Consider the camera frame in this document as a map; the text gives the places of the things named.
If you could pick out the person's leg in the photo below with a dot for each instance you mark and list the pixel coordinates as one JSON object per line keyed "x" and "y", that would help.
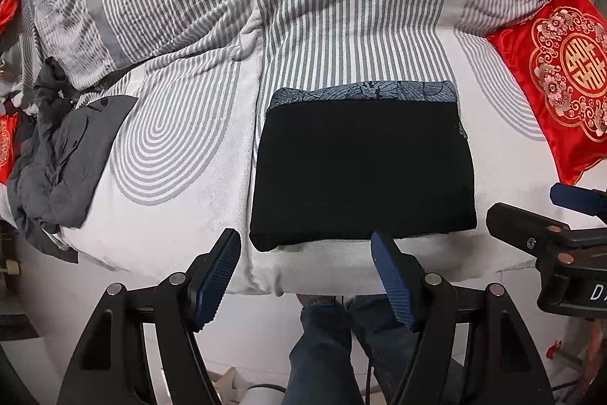
{"x": 384, "y": 338}
{"x": 320, "y": 353}

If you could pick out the grey buttoned shirt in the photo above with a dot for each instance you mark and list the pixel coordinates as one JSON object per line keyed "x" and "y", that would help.
{"x": 90, "y": 149}

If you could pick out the white bed sheet grey arches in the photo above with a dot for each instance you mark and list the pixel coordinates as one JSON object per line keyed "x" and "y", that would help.
{"x": 180, "y": 205}

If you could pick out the white round object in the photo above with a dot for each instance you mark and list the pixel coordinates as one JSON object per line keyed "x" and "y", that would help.
{"x": 265, "y": 395}

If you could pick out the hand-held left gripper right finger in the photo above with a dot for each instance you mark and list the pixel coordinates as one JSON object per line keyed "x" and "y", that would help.
{"x": 394, "y": 289}

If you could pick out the black pants with blue waistband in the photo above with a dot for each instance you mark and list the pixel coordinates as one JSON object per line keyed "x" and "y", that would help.
{"x": 360, "y": 167}

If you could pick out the red cloth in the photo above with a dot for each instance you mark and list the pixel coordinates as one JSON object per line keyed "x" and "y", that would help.
{"x": 10, "y": 1}

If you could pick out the grey white striped duvet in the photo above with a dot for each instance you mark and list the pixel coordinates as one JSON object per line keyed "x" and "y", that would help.
{"x": 332, "y": 6}

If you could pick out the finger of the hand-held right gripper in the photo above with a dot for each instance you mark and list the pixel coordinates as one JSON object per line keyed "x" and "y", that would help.
{"x": 581, "y": 200}
{"x": 521, "y": 224}

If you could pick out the person's left leg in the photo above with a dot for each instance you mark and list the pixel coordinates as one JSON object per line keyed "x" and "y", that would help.
{"x": 320, "y": 353}

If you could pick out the small red object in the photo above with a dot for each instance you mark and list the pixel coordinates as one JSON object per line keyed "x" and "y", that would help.
{"x": 553, "y": 348}

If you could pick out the person's right leg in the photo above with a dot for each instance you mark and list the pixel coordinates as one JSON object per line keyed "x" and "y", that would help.
{"x": 384, "y": 338}

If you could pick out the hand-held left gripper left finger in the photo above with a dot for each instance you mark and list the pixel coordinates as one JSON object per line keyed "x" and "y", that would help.
{"x": 217, "y": 284}

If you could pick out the cardboard box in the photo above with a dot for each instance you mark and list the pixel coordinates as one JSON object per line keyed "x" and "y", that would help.
{"x": 226, "y": 379}

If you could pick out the dark grey crumpled garment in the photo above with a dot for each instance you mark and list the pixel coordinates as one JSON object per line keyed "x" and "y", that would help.
{"x": 33, "y": 191}

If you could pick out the small red embroidered cushion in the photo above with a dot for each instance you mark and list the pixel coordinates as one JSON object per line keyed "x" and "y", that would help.
{"x": 6, "y": 149}

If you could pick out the large red embroidered cushion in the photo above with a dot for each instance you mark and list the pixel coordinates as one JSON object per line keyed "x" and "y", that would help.
{"x": 559, "y": 68}

